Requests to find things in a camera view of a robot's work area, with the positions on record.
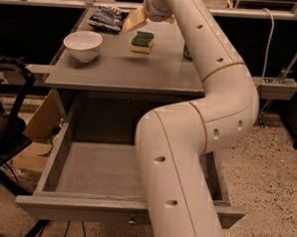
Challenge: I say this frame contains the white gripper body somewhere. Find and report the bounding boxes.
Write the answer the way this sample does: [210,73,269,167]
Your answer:
[143,0,172,22]

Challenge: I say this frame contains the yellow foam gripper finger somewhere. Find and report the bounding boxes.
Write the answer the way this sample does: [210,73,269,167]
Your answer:
[123,6,147,32]

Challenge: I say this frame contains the green and yellow sponge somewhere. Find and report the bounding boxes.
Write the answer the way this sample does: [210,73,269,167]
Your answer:
[131,31,153,54]

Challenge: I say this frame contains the green soda can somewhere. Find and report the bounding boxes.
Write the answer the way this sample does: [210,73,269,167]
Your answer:
[183,44,192,60]

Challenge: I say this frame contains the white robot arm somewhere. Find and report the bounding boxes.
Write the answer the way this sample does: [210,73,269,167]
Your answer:
[124,0,259,237]

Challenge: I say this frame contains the grey cabinet with top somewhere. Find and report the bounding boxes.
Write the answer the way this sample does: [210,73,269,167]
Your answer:
[42,4,244,134]

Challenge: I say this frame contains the open grey top drawer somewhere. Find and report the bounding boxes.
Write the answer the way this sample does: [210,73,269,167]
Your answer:
[16,110,245,228]

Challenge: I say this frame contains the round metal drawer knob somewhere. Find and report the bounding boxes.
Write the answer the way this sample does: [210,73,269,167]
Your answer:
[127,215,138,226]

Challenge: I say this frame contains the blue chip bag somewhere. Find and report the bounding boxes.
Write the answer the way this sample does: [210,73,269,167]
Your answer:
[87,6,130,32]

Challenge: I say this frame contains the white ceramic bowl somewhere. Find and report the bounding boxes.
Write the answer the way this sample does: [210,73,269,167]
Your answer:
[64,30,103,63]

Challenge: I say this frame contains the black chair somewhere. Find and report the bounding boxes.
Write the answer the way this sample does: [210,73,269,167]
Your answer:
[0,57,35,195]

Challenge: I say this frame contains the cardboard box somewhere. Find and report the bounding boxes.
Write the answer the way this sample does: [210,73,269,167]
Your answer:
[12,92,63,171]

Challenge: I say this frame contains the white cable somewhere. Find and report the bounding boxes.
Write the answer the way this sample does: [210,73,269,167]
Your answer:
[256,8,276,88]

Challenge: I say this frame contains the black floor cables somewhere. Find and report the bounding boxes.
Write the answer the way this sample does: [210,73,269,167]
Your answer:
[37,218,90,237]

